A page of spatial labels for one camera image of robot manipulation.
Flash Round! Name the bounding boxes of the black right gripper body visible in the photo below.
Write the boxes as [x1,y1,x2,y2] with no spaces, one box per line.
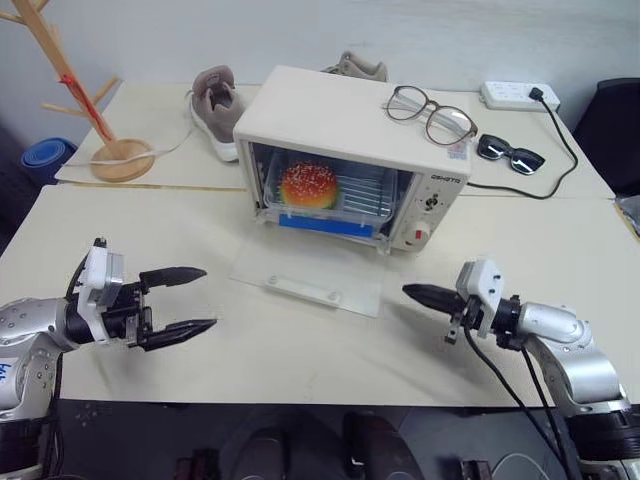
[445,294,484,346]

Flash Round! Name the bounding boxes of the grey crinkled bag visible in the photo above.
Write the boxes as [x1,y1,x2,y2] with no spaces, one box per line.
[613,192,640,237]

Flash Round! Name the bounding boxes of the clear glass oven door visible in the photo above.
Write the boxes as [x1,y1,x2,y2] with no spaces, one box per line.
[228,238,389,319]

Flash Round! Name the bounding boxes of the cream toaster oven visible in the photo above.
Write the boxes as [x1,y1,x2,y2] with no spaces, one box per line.
[232,64,474,256]

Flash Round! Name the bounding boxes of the red string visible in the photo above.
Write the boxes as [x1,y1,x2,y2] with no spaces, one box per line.
[57,73,97,109]

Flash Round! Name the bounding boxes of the wooden branch stand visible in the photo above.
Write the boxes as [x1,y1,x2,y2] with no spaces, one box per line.
[0,0,154,183]

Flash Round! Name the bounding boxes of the brown clear-lens glasses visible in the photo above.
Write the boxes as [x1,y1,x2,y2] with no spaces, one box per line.
[383,84,479,149]

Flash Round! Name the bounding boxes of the blue rolled mat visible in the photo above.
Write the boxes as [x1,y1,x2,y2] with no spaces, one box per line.
[20,139,79,187]

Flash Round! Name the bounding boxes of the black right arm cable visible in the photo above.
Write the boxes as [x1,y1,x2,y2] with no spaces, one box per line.
[461,322,576,480]

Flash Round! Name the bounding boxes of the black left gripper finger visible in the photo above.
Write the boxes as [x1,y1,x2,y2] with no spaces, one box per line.
[139,266,208,294]
[140,318,219,353]

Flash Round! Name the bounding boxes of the metal oven wire rack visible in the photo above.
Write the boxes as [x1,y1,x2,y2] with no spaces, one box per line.
[338,167,397,216]

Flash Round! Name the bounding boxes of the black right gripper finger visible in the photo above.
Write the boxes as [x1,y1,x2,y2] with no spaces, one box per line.
[402,283,458,306]
[416,296,456,316]

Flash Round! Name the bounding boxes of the oven knob with red mark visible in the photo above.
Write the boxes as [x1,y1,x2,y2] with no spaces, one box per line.
[404,223,432,247]

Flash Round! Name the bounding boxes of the toy hamburger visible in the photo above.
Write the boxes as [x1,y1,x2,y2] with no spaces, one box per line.
[280,161,341,211]

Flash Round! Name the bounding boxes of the black chair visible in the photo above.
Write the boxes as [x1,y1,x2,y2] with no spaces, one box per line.
[571,77,640,197]

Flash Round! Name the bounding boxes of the black plug with cable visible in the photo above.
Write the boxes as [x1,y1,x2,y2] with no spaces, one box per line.
[466,86,581,201]

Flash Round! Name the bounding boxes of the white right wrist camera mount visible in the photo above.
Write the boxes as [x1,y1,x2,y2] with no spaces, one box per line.
[454,258,506,341]

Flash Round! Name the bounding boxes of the beige sneaker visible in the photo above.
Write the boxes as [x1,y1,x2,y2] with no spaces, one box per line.
[188,64,247,163]
[319,50,390,83]

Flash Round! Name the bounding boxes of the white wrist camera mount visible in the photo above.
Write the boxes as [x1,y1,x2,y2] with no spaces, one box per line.
[73,238,126,344]
[454,258,506,341]

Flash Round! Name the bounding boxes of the white power strip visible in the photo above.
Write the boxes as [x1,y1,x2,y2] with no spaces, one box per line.
[479,80,563,113]

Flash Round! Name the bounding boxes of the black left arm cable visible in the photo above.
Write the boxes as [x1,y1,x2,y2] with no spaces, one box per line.
[45,349,65,480]

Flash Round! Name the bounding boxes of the blue tape strip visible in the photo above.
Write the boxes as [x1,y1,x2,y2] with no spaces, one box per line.
[278,211,375,240]

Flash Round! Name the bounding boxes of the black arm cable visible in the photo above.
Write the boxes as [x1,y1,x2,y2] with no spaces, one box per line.
[461,322,576,480]
[45,349,65,480]

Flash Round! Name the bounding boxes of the white cord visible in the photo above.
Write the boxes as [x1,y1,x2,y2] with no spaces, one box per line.
[62,124,197,169]

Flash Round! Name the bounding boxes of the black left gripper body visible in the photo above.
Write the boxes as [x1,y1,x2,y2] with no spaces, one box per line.
[101,279,154,350]

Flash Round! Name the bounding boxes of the black sunglasses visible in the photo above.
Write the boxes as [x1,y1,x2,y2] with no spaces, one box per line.
[477,133,547,176]

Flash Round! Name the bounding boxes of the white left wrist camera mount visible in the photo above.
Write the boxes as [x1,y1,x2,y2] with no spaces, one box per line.
[73,238,126,344]

